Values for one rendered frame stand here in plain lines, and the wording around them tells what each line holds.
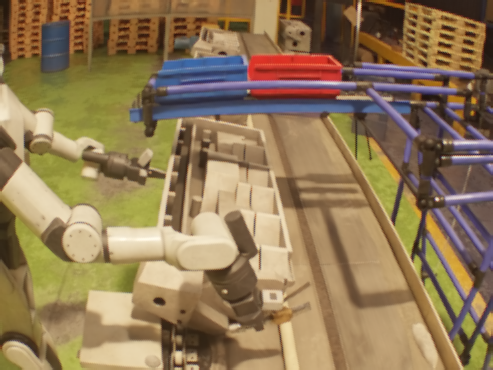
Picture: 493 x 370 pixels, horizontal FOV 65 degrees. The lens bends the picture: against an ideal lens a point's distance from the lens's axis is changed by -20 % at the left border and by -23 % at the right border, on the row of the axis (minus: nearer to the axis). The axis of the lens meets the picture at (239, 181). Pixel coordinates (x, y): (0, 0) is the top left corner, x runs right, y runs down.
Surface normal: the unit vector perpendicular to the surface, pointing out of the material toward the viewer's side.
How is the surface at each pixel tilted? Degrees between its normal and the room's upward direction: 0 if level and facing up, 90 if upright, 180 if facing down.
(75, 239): 80
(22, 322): 90
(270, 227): 31
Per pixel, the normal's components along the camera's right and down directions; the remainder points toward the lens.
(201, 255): 0.25, 0.36
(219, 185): 0.20, -0.31
